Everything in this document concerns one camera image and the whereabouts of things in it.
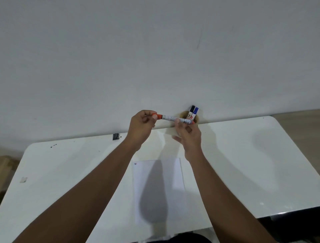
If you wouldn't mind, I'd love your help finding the black chair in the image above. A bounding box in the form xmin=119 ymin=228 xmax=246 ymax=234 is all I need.
xmin=257 ymin=206 xmax=320 ymax=243

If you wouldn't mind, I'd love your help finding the person's right hand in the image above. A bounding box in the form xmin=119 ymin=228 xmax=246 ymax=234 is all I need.
xmin=172 ymin=118 xmax=202 ymax=162

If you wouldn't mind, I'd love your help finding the red whiteboard marker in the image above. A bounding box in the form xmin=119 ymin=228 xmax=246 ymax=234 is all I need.
xmin=152 ymin=113 xmax=195 ymax=125

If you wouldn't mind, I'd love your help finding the light wooden furniture piece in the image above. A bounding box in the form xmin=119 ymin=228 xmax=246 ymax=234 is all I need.
xmin=0 ymin=155 xmax=17 ymax=192

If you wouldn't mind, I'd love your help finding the person's left hand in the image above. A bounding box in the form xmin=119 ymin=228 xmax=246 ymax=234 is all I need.
xmin=126 ymin=110 xmax=158 ymax=151

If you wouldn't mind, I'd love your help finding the person's dark clothing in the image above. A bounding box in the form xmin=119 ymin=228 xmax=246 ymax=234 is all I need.
xmin=147 ymin=232 xmax=213 ymax=243

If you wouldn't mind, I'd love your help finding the person's left forearm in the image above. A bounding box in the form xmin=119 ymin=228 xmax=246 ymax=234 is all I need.
xmin=12 ymin=139 xmax=137 ymax=243

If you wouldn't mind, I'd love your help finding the round wooden pen holder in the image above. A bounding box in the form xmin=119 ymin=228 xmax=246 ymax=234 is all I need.
xmin=178 ymin=111 xmax=200 ymax=126

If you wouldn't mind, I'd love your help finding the white paper sheet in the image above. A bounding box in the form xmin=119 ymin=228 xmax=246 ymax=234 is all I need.
xmin=132 ymin=157 xmax=187 ymax=226

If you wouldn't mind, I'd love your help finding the person's right forearm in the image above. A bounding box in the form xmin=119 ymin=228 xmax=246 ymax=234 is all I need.
xmin=186 ymin=150 xmax=278 ymax=243

